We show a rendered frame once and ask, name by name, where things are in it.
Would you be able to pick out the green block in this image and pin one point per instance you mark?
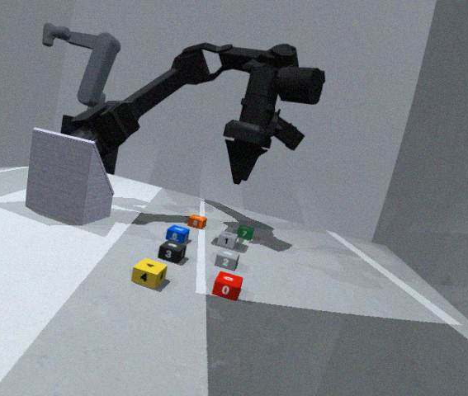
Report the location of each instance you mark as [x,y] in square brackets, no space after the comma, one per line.
[245,232]

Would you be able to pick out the orange block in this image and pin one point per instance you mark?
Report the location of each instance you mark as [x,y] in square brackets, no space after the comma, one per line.
[197,221]

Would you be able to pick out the blue block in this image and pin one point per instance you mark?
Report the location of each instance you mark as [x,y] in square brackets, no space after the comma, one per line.
[177,234]

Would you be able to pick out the red block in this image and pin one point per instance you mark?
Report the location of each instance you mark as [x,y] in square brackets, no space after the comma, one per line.
[227,286]

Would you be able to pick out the yellow block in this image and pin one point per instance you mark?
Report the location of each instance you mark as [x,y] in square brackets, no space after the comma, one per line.
[149,273]

